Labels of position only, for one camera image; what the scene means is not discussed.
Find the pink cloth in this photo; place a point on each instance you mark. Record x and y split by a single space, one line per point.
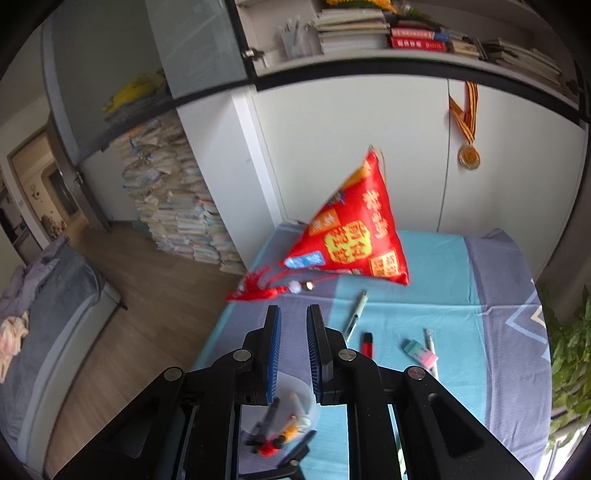
11 341

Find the red pyramid pillow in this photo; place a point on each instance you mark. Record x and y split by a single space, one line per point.
351 230

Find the pale green pen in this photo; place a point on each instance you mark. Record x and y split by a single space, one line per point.
355 314

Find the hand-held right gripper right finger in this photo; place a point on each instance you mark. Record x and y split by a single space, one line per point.
315 350

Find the red book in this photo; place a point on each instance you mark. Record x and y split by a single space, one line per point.
422 44
413 33

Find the white pen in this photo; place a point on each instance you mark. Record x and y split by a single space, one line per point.
431 353

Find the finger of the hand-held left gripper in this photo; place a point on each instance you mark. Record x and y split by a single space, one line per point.
293 464

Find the yellow flowers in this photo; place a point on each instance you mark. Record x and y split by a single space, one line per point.
360 3

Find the gold medal with striped ribbon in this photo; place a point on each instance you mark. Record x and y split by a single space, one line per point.
468 157

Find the translucent white cup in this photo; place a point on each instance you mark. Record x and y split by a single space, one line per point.
307 397

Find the white bookshelf cabinet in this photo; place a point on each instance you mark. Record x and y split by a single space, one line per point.
323 138

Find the pile of papers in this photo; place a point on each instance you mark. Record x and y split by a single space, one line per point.
180 203

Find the yellow plush toy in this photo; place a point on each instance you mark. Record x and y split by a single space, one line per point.
131 92

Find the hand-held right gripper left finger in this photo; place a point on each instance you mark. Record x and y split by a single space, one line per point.
273 350

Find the red tassel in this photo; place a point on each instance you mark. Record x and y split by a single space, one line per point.
258 288

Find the teal pink eraser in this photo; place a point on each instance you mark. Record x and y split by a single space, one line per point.
419 351

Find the glass cabinet door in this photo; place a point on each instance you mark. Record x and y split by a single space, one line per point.
101 55
198 37

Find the red black marker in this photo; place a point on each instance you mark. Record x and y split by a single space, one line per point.
367 344

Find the green potted plant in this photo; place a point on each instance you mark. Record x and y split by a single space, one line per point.
572 369

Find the grey bed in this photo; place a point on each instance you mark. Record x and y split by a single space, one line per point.
55 300

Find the wooden door frame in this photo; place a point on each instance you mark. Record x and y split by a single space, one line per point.
27 147

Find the stack of books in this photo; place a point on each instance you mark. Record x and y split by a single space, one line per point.
461 44
521 60
351 32

